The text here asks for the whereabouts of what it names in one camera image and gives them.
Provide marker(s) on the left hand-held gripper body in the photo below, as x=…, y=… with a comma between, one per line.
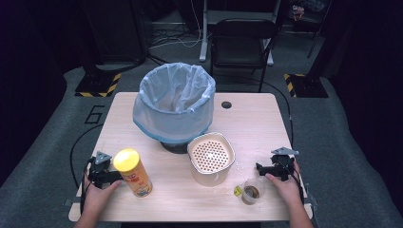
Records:
x=99, y=172

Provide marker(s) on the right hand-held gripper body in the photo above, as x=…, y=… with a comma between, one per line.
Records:
x=283, y=166

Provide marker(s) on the yellow chip can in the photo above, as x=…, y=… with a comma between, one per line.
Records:
x=134, y=175

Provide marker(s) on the clear plastic cup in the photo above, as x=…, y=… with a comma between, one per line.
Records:
x=253, y=196

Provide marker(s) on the white strainer container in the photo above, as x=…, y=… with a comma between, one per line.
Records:
x=210, y=164

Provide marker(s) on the black trash bin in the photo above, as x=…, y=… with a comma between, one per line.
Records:
x=176, y=148

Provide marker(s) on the trash bin with blue bag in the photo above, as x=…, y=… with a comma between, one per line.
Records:
x=171, y=120

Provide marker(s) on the person's left hand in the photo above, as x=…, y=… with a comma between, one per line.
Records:
x=96, y=198

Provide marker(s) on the person's right hand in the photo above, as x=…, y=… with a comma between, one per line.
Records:
x=290, y=190

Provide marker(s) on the black folding chair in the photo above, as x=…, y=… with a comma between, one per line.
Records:
x=242, y=44

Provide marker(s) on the black cabinet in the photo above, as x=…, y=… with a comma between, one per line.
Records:
x=114, y=31

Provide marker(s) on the hazard striped base plate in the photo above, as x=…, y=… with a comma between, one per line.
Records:
x=96, y=85
x=309, y=87

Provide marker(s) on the black metal stand post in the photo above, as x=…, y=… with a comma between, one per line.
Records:
x=321, y=38

